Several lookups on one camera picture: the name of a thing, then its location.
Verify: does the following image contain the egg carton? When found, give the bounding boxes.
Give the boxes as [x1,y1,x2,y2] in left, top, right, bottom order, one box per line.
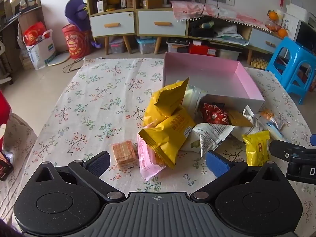
[250,56,269,69]

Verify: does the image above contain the dark red packet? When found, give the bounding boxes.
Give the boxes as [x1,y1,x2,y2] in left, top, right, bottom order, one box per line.
[0,150,14,181]

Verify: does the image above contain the black floor cable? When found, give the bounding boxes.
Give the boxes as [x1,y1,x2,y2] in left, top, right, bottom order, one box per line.
[63,57,86,74]

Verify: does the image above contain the black bag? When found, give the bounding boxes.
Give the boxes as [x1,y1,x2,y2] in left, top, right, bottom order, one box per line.
[189,18,215,39]

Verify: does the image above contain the red cylindrical gift box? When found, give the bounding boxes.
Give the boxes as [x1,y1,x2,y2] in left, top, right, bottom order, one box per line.
[62,23,93,59]

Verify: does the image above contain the red plastic object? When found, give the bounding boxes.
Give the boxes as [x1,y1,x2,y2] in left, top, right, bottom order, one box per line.
[0,90,11,151]

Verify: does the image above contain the red flat box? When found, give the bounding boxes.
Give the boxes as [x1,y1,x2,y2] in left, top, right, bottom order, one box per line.
[190,43,218,57]

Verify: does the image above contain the white wheeled chair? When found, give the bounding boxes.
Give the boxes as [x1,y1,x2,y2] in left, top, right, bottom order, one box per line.
[0,36,14,86]

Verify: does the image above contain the low wooden drawer cabinet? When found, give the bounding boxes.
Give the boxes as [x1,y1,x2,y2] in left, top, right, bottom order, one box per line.
[135,8,189,55]

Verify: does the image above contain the tall wooden shelf cabinet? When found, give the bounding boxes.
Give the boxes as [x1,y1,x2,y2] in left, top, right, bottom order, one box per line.
[84,0,137,55]

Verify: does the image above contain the blue plastic stool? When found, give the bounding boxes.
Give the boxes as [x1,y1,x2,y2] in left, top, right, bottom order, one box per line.
[265,37,316,105]

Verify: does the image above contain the small orange candy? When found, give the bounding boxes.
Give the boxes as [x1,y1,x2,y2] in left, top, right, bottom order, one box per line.
[260,109,275,119]

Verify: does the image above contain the clear storage bin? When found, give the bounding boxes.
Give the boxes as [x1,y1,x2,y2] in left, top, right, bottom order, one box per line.
[110,38,126,54]

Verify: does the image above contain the blue-lid storage bin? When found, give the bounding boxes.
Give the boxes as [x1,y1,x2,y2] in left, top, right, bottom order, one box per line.
[136,38,157,54]

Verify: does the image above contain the black microwave oven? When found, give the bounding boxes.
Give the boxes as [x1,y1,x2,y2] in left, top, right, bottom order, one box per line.
[295,21,316,52]

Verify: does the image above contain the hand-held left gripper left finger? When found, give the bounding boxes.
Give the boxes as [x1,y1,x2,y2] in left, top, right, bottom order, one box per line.
[32,151,125,202]

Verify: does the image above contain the purple plush toy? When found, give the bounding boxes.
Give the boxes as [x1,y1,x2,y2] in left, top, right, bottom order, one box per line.
[65,0,102,48]

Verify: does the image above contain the pile of folded clothes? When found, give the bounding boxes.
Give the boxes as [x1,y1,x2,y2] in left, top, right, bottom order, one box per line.
[213,26,250,46]

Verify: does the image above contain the white paper bag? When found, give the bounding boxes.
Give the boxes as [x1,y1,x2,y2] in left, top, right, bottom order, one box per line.
[23,29,57,70]

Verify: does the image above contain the wooden shelf unit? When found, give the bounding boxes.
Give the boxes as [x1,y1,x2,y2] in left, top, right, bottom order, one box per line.
[0,0,46,45]

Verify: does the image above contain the cream snack packet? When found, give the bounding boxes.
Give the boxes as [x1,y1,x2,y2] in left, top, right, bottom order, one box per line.
[183,84,208,119]

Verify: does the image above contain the pink snack packet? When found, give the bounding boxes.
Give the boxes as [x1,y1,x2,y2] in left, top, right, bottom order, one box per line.
[136,133,166,181]

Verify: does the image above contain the white patterned box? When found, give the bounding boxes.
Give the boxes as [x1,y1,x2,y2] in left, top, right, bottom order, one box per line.
[281,12,300,40]

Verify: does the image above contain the gold snack packet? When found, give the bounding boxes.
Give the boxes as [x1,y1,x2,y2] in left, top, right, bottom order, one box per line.
[227,110,253,127]

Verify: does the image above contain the wooden TV stand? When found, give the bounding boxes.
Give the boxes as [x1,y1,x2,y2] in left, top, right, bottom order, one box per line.
[187,15,284,66]

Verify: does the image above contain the small bright yellow packet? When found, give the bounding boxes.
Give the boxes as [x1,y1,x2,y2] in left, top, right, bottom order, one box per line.
[242,130,271,166]

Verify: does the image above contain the round white base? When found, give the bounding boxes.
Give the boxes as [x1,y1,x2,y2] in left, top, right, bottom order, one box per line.
[48,51,72,67]

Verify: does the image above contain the clear wafer cracker packet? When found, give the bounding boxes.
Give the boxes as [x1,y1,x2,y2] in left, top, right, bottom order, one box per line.
[112,140,139,171]

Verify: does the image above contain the pink fringed cloth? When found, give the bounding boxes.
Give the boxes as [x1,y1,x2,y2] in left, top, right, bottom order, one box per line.
[171,0,283,34]

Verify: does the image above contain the red snack packet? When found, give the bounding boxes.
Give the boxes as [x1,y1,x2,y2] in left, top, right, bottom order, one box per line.
[199,102,231,125]

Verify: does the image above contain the white storage bin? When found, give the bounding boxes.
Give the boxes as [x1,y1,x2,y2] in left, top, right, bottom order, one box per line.
[217,48,241,61]

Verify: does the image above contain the pink cardboard box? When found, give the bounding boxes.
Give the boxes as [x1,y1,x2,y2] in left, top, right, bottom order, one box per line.
[162,52,266,113]

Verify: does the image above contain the black-lid storage bin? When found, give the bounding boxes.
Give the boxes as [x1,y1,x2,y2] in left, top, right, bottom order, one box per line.
[166,38,190,53]

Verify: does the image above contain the floral tablecloth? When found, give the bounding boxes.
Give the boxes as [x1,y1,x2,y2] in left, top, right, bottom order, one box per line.
[0,57,316,228]

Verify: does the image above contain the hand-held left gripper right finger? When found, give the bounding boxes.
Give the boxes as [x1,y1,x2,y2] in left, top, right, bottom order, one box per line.
[193,150,286,201]

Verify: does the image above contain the red gift bag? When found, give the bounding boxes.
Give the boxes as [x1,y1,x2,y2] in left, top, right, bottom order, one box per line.
[23,22,47,46]

